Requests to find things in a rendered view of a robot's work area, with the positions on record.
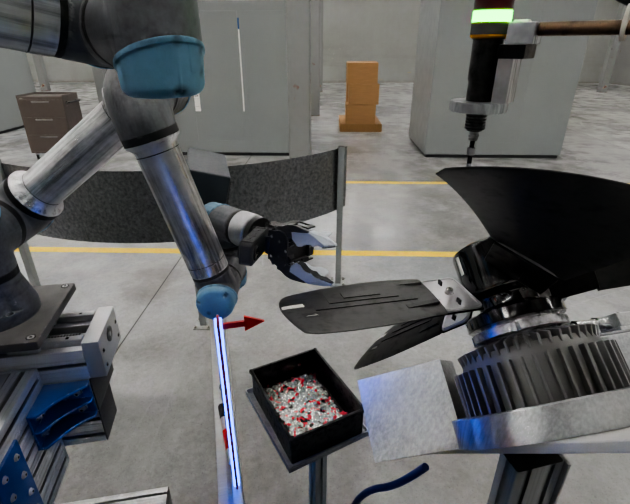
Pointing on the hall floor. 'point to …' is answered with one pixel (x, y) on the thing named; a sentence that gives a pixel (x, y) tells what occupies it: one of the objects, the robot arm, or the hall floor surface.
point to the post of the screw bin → (318, 481)
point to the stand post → (525, 478)
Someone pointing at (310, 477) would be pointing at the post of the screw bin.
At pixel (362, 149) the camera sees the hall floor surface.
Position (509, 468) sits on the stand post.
